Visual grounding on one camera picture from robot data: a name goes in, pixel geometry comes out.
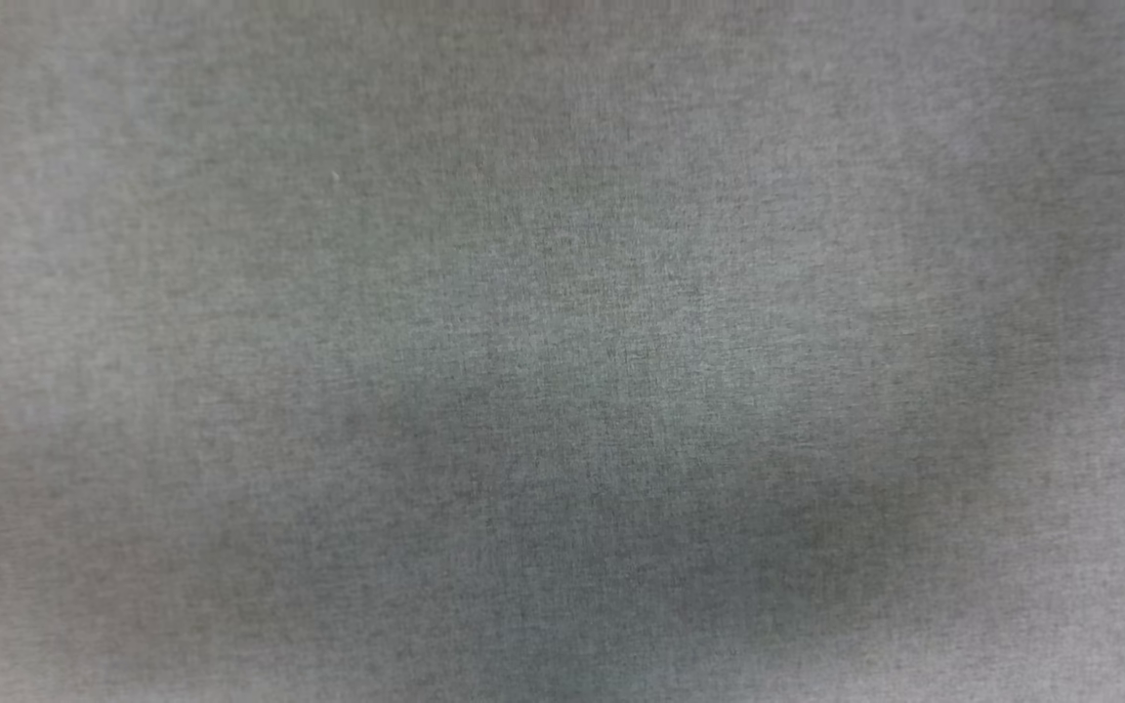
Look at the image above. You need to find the grey fabric sofa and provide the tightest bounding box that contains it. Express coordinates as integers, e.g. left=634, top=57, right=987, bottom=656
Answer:
left=0, top=0, right=1125, bottom=703

